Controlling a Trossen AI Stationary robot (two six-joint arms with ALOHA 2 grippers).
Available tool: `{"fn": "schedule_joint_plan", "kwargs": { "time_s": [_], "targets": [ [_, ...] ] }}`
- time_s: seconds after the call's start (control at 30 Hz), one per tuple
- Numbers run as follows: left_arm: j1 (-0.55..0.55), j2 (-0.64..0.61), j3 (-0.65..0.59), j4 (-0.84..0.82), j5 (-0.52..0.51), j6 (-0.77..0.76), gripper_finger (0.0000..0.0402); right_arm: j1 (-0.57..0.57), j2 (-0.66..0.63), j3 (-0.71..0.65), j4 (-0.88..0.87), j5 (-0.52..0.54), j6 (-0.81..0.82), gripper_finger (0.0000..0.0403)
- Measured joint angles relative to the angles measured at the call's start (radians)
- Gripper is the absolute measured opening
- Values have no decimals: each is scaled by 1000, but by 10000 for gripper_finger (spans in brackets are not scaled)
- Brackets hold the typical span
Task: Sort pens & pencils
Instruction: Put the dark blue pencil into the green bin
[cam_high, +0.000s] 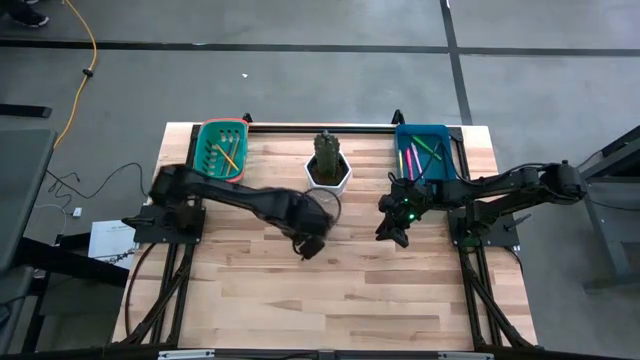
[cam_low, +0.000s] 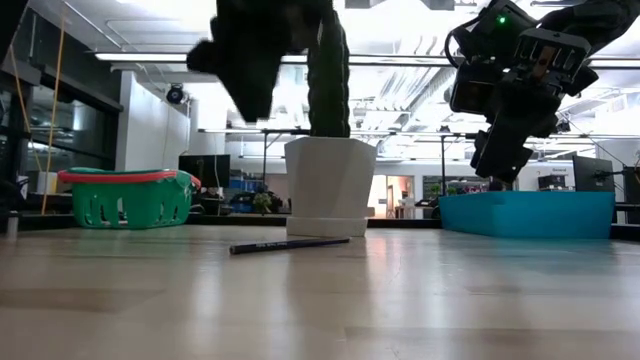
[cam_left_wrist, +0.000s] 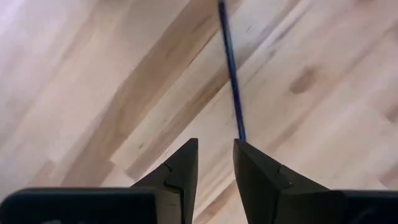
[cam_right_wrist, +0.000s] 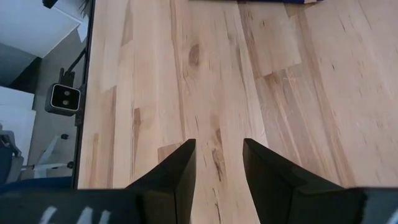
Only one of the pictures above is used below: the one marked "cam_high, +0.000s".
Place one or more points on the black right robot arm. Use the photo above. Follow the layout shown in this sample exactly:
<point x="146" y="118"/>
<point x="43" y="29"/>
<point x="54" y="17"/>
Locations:
<point x="500" y="187"/>

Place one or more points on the person's foot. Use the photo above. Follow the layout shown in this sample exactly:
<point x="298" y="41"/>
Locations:
<point x="27" y="15"/>

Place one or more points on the black floor bar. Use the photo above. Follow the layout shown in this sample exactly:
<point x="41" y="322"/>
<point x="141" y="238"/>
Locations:
<point x="25" y="111"/>

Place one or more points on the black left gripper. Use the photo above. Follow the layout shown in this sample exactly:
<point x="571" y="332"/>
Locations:
<point x="310" y="222"/>

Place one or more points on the black desk leg frame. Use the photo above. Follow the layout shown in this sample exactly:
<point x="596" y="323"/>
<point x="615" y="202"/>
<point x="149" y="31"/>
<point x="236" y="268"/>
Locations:
<point x="75" y="262"/>

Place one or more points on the dark grey metal cart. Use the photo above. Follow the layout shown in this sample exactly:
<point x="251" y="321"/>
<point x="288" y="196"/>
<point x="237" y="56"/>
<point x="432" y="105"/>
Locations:
<point x="610" y="210"/>

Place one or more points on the white paper sheet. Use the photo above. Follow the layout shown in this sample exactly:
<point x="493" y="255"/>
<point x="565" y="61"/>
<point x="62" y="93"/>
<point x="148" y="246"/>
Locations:
<point x="110" y="240"/>

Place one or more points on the yellow highlighter pen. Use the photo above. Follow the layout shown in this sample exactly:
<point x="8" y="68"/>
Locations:
<point x="401" y="162"/>

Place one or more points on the small white device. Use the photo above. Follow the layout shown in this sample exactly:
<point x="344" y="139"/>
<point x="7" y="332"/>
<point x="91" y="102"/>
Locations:
<point x="77" y="212"/>

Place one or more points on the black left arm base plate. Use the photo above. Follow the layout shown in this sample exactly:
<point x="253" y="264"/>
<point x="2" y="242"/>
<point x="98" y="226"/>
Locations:
<point x="150" y="230"/>

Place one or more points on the grey desk top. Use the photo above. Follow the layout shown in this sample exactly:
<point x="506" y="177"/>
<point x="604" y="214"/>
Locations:
<point x="22" y="190"/>

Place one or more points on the pink highlighter pen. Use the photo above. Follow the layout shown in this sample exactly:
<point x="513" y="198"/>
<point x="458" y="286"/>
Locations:
<point x="409" y="162"/>

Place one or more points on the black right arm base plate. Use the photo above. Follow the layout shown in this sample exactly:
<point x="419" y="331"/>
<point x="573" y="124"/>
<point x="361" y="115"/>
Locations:
<point x="507" y="235"/>

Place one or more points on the white hexagonal plant pot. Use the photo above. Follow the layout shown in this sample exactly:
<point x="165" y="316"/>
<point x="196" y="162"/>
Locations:
<point x="327" y="189"/>

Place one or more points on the light pink pen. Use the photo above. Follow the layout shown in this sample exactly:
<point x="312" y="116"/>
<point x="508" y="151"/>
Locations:
<point x="417" y="157"/>

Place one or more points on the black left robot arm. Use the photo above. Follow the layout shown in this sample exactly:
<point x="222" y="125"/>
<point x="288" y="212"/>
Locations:
<point x="230" y="192"/>

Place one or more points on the silver aluminium bracket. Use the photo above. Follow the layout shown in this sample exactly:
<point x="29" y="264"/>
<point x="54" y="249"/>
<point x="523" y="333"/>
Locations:
<point x="465" y="356"/>
<point x="186" y="354"/>

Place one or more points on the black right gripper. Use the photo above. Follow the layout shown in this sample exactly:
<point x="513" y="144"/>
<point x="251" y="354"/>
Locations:
<point x="405" y="202"/>

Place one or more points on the yellow pencil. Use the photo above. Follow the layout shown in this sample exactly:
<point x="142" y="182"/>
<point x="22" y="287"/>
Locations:
<point x="227" y="157"/>

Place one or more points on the blue plastic tray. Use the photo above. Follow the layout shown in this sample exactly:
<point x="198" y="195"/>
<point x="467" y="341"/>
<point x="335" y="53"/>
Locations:
<point x="430" y="131"/>

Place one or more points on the green basket with orange rim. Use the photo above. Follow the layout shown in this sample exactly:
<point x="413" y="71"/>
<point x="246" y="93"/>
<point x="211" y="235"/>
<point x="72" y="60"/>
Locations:
<point x="210" y="135"/>

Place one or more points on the orange pencil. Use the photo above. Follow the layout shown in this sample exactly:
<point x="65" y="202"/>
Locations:
<point x="230" y="169"/>

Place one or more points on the green cactus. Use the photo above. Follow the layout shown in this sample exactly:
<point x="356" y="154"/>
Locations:
<point x="327" y="155"/>

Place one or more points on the green pen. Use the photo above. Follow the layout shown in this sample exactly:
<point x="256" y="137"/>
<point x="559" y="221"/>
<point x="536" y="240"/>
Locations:
<point x="426" y="148"/>

